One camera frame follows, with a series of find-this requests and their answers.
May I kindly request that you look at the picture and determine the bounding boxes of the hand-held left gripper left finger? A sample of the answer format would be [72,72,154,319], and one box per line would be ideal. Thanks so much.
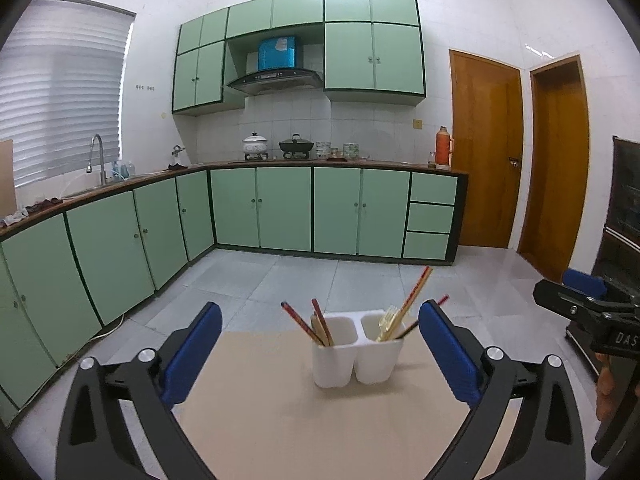
[55,301,223,480]

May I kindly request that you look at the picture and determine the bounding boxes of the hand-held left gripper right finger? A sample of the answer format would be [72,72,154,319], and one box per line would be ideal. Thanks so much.
[417,300,588,480]

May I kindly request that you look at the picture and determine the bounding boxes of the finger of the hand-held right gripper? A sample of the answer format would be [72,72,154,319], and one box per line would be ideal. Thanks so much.
[562,268,609,301]
[534,280,626,319]

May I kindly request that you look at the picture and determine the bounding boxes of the white two-compartment utensil holder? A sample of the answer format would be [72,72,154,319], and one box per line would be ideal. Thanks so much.
[312,311,405,389]

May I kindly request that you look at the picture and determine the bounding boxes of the person's right hand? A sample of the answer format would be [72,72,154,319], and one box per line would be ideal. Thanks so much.
[595,352,619,421]

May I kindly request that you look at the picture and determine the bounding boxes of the cream plastic fork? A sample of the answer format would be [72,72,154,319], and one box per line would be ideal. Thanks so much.
[376,305,405,343]

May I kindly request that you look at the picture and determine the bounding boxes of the black cabinet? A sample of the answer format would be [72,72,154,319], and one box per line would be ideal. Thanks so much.
[565,135,640,376]

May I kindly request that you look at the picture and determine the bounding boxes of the green drawer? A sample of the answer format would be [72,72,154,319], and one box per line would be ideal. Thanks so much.
[403,231,451,261]
[410,172,458,206]
[407,202,455,235]

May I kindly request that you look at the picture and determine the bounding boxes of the plain wooden door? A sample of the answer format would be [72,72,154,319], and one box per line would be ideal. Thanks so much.
[517,55,591,283]

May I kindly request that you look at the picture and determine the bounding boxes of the green base cabinets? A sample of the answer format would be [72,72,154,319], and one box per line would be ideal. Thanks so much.
[0,160,470,431]

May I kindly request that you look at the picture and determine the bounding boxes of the orange thermos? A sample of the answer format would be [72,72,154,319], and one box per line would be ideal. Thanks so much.
[434,125,455,170]

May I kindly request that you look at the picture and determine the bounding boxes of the dark cloth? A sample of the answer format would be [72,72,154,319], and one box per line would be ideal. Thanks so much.
[25,198,64,214]

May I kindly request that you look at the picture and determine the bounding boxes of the white cooking pot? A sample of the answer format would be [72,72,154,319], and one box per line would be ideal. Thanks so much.
[242,132,269,161]

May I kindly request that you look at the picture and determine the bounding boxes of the chrome faucet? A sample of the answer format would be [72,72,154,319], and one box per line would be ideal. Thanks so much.
[85,133,107,186]

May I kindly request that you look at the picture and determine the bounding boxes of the black wok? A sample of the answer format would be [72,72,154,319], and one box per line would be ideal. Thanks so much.
[278,134,316,161]

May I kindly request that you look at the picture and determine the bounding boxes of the black range hood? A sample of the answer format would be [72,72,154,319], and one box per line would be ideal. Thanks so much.
[226,68,323,96]

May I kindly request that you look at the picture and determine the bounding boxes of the white window blind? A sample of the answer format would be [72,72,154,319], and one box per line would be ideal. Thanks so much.
[0,0,137,191]

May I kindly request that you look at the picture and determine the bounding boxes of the blue hood chimney cover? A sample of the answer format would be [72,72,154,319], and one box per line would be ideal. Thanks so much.
[258,36,301,71]

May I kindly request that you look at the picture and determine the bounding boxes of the white floor cable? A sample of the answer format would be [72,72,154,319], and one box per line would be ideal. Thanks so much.
[90,312,126,344]

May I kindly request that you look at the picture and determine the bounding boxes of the wooden door with handle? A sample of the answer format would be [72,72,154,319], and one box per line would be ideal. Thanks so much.
[448,49,523,250]

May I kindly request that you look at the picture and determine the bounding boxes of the narrow green wall cabinet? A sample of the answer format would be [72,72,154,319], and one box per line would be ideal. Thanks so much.
[226,0,326,41]

